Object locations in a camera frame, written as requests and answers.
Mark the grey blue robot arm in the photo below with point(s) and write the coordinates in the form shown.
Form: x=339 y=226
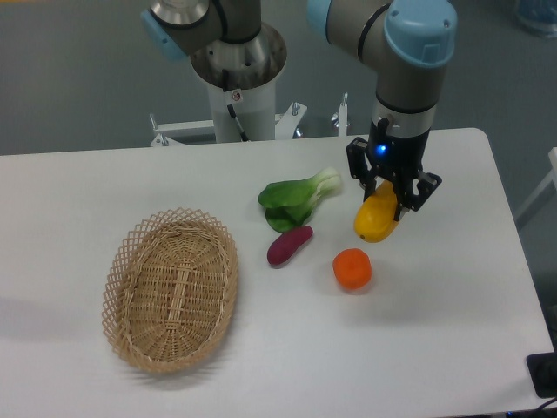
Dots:
x=407 y=43

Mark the yellow mango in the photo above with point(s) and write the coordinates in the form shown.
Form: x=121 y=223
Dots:
x=374 y=220

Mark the black device at edge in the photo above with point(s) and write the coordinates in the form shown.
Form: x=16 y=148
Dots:
x=542 y=369

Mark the purple sweet potato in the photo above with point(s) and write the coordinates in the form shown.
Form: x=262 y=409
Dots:
x=287 y=244

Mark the blue object in corner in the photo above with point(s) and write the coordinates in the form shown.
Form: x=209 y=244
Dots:
x=537 y=16

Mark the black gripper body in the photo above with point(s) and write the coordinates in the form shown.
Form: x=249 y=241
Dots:
x=391 y=157

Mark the orange tangerine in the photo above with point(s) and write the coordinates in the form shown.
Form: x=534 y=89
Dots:
x=352 y=269

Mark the green bok choy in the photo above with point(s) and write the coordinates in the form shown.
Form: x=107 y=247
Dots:
x=289 y=204

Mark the white metal base frame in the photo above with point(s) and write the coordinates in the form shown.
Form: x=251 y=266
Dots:
x=286 y=126

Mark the oval wicker basket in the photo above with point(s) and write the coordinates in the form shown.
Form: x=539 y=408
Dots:
x=171 y=291

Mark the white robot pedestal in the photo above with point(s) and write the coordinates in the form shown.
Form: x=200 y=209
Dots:
x=241 y=83

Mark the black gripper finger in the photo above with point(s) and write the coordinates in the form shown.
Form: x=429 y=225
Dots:
x=356 y=157
x=412 y=189

